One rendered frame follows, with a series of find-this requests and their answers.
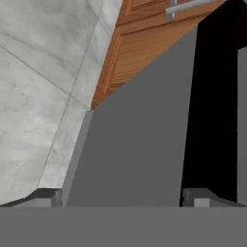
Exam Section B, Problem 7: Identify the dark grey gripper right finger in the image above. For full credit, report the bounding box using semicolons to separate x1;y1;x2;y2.
180;187;247;207

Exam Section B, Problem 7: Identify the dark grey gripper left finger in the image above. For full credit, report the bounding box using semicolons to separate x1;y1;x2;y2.
0;187;64;207

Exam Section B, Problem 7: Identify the dishwasher with black interior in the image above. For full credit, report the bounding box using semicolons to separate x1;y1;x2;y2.
179;0;247;205

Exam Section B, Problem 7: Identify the wooden cupboard door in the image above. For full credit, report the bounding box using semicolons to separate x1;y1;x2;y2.
91;13;206;111

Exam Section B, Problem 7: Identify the wooden drawer front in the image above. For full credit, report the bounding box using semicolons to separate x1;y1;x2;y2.
116;0;226;27

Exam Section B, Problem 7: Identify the silver bar handle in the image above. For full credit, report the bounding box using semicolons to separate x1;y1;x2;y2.
165;0;223;21

